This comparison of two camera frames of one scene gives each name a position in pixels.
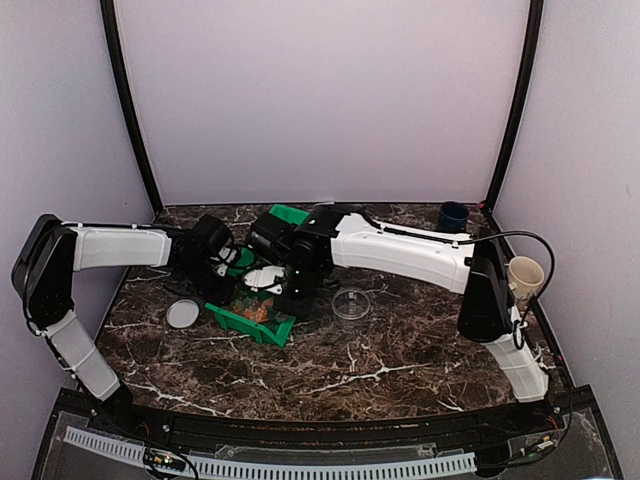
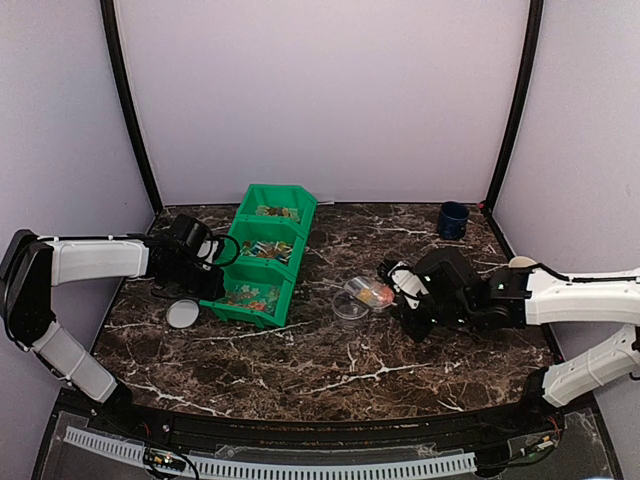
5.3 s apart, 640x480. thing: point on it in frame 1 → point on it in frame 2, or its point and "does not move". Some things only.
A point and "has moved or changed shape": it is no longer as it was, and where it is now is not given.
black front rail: [328, 433] does not move
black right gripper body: [305, 284] → [451, 313]
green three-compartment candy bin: [279, 328] has moved or changed shape
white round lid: [182, 313] does not move
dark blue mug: [453, 217] does not move
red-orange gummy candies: [256, 310] → [256, 298]
